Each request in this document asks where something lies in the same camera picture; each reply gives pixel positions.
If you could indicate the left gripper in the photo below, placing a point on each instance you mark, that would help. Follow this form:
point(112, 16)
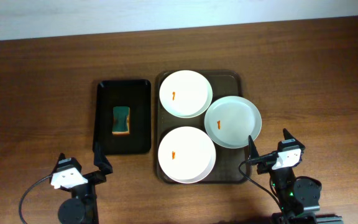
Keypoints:
point(91, 178)

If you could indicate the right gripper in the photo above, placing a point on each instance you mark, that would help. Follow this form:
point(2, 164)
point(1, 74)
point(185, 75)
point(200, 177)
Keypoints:
point(266, 165)

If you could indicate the white plate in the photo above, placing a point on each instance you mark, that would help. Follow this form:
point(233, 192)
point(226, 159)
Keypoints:
point(186, 155)
point(230, 120)
point(185, 94)

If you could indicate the green and yellow sponge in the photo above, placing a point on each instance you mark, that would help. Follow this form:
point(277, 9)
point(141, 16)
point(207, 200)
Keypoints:
point(121, 120)

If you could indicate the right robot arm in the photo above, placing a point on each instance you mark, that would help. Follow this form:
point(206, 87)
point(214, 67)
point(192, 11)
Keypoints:
point(296, 197)

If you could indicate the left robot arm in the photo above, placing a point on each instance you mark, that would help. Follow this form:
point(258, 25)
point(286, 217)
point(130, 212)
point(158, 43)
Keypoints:
point(81, 207)

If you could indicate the small black tray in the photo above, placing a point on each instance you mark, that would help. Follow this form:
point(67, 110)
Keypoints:
point(136, 94)

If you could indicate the brown plastic serving tray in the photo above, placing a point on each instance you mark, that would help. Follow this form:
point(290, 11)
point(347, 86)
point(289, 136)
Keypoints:
point(226, 169)

